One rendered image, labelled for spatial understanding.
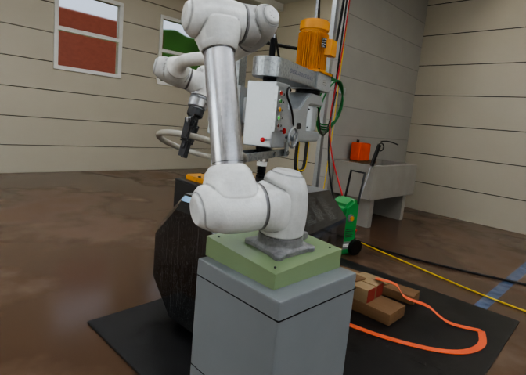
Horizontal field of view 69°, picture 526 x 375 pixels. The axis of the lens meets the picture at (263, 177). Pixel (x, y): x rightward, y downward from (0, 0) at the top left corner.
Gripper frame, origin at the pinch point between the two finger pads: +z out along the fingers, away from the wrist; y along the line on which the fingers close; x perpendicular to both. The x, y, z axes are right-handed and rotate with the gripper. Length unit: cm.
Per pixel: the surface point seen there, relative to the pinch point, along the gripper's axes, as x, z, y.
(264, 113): -15, -47, 66
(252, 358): -59, 66, -40
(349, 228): -85, -3, 246
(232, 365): -53, 71, -33
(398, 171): -138, -109, 394
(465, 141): -239, -203, 484
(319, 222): -62, 10, 97
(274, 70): -16, -72, 57
